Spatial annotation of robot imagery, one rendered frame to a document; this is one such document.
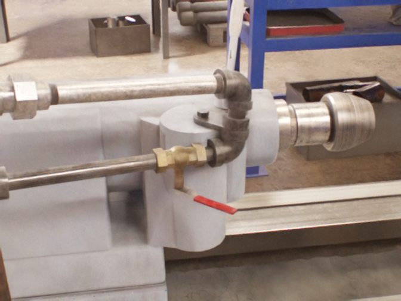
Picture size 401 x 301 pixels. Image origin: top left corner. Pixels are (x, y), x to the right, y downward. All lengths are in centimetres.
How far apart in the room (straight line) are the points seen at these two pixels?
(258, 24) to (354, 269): 165
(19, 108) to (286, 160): 261
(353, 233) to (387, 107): 206
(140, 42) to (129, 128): 386
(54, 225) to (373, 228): 63
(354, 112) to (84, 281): 44
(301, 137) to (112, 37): 376
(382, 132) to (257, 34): 91
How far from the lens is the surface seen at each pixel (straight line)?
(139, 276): 86
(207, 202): 74
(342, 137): 93
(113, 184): 87
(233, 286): 120
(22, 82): 63
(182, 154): 73
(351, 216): 122
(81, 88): 65
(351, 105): 94
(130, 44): 466
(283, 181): 299
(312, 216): 121
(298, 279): 123
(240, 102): 73
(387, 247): 132
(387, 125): 329
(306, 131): 92
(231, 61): 84
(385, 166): 322
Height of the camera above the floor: 149
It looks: 27 degrees down
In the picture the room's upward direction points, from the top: straight up
